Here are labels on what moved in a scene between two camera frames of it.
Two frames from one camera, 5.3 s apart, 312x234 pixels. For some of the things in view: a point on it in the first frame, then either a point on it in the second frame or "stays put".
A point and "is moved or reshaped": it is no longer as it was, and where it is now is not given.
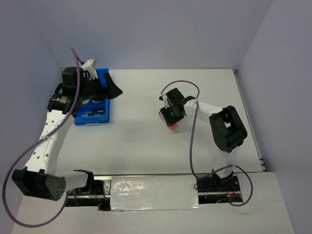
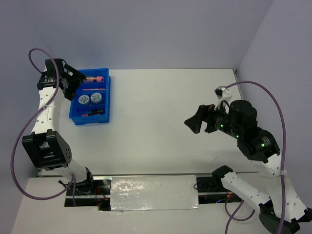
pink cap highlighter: (89, 115) stays put
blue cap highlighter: (94, 111) stays put
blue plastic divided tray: (97, 111) stays put
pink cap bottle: (173, 127) is moved or reshaped
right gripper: (169, 119) to (204, 112)
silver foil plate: (153, 192) stays put
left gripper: (113, 91) to (77, 79)
